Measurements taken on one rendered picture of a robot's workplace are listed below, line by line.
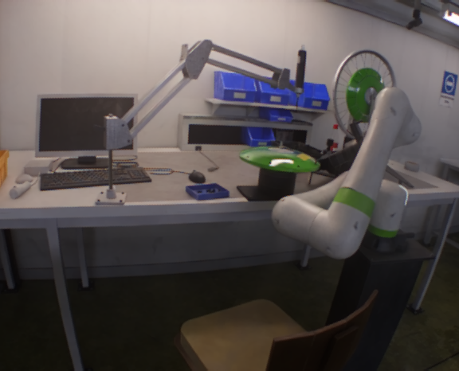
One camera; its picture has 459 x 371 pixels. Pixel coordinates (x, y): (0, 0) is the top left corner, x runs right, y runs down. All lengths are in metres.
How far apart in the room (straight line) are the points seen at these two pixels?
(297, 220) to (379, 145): 0.31
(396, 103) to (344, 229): 0.39
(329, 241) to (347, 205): 0.11
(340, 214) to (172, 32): 1.51
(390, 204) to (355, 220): 0.36
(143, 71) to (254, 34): 0.74
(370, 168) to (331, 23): 1.71
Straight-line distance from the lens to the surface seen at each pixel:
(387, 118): 0.98
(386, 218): 1.22
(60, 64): 2.01
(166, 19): 2.03
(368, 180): 0.90
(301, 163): 1.16
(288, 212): 0.92
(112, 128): 1.06
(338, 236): 0.85
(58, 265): 1.27
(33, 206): 1.14
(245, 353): 0.97
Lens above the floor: 1.32
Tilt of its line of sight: 18 degrees down
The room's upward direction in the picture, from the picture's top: 5 degrees clockwise
